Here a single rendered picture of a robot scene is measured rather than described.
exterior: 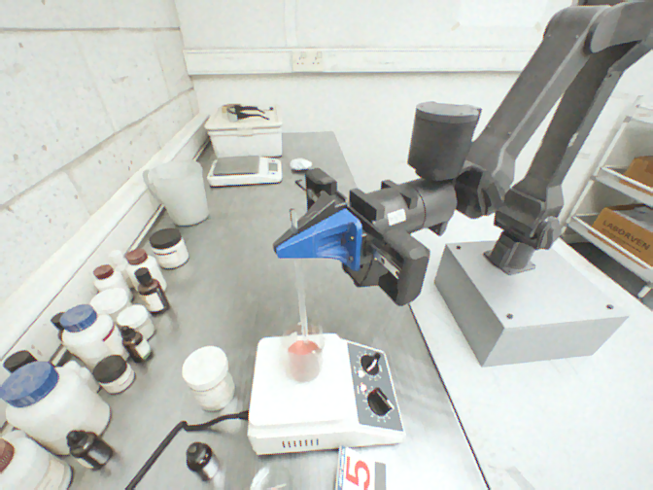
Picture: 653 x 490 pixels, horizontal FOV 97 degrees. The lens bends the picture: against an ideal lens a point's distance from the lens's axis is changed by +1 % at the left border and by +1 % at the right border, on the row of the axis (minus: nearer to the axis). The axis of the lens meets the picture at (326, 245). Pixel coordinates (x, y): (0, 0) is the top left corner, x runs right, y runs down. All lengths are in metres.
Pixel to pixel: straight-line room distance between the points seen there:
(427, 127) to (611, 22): 0.21
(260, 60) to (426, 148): 1.34
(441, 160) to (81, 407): 0.52
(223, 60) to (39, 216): 1.10
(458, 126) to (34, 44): 0.76
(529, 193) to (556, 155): 0.06
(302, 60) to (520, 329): 1.38
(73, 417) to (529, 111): 0.64
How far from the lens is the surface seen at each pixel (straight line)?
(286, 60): 1.58
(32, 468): 0.51
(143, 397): 0.58
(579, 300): 0.62
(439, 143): 0.30
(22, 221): 0.71
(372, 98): 1.71
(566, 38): 0.43
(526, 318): 0.54
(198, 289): 0.70
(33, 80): 0.81
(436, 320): 0.62
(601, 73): 0.50
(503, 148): 0.39
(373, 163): 1.81
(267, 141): 1.31
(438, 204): 0.33
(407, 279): 0.24
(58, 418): 0.52
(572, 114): 0.51
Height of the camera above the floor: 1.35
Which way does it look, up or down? 37 degrees down
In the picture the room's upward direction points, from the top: straight up
